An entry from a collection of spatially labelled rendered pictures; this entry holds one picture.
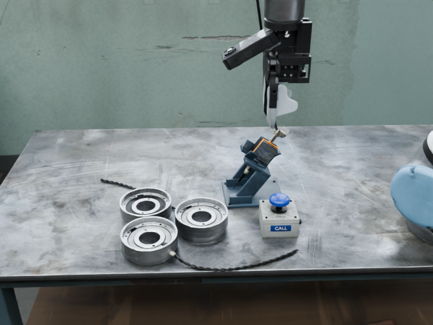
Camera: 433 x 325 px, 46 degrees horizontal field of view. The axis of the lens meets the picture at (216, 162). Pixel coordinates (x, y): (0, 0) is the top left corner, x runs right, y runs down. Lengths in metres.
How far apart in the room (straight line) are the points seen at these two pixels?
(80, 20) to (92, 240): 1.68
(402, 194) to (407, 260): 0.17
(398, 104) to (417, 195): 1.99
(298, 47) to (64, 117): 1.93
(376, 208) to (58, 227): 0.66
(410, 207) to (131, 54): 1.90
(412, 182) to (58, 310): 0.82
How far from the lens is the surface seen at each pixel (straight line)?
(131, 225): 1.00
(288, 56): 0.98
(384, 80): 2.77
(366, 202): 1.15
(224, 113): 2.67
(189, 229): 0.98
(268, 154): 1.08
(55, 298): 1.30
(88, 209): 1.12
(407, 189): 0.88
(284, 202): 0.99
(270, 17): 0.96
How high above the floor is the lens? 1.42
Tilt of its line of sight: 29 degrees down
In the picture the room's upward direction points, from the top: straight up
